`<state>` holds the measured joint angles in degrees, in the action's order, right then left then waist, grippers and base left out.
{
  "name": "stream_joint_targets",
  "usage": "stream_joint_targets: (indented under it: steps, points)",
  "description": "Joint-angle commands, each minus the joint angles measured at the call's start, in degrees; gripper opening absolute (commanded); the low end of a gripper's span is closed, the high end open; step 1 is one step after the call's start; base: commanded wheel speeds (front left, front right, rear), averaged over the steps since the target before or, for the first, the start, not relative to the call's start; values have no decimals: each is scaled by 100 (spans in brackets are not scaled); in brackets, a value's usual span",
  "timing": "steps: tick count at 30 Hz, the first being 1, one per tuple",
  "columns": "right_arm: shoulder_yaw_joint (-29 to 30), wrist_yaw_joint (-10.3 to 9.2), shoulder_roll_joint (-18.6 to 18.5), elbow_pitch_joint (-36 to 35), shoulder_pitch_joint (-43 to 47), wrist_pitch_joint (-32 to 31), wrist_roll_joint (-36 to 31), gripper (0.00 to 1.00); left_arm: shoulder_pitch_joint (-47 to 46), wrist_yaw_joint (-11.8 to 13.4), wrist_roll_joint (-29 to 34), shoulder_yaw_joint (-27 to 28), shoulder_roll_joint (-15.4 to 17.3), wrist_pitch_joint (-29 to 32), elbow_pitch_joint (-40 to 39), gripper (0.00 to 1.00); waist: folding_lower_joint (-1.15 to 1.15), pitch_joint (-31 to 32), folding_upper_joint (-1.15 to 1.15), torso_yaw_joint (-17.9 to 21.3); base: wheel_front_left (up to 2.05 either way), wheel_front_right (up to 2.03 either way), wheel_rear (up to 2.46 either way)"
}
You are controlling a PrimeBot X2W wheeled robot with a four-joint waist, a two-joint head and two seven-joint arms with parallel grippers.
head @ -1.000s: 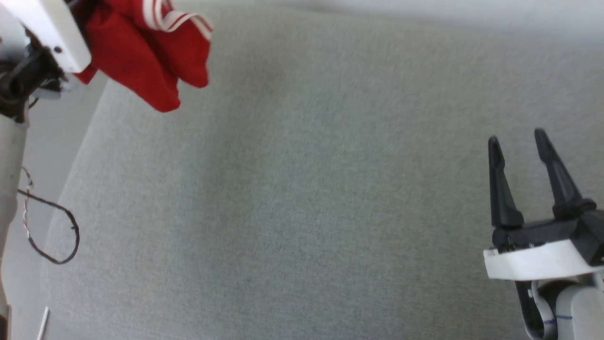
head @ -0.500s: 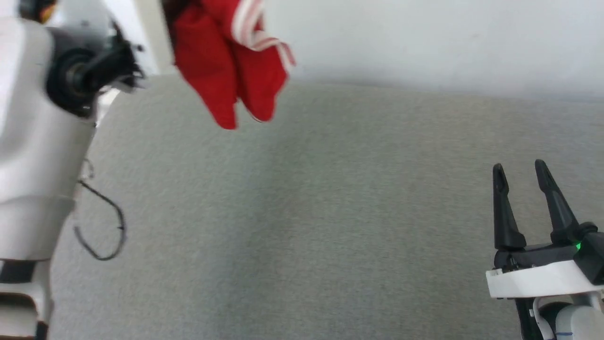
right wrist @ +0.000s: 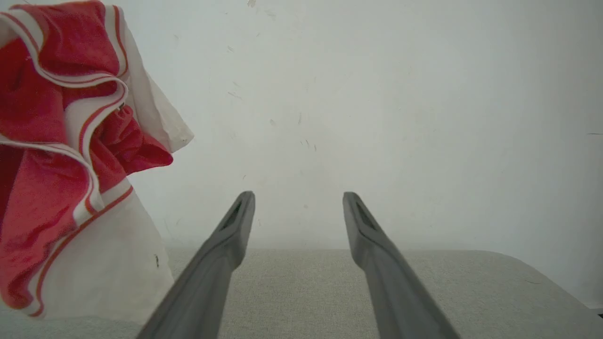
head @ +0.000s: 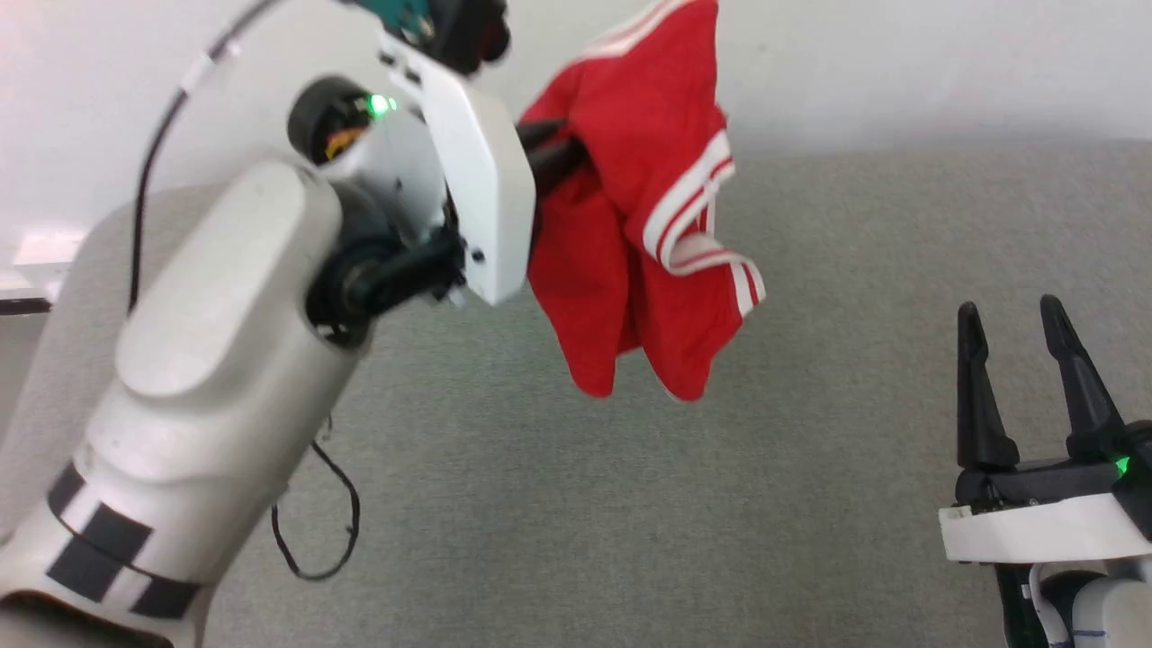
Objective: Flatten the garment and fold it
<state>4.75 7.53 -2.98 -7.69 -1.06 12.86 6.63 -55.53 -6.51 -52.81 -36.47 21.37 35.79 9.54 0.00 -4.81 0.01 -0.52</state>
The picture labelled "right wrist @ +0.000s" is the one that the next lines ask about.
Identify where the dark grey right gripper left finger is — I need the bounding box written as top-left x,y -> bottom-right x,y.
136,191 -> 256,339

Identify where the red and white t-shirt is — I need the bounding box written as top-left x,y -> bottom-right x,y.
0,0 -> 195,325

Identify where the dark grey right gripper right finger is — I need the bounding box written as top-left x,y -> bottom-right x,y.
342,192 -> 461,339

